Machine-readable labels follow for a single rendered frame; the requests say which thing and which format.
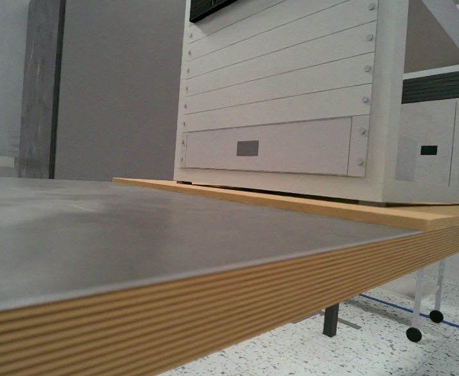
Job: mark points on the tan wooden board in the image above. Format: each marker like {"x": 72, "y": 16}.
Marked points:
{"x": 414, "y": 216}

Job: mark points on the white rack cabinet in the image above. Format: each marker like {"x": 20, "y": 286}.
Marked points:
{"x": 275, "y": 92}

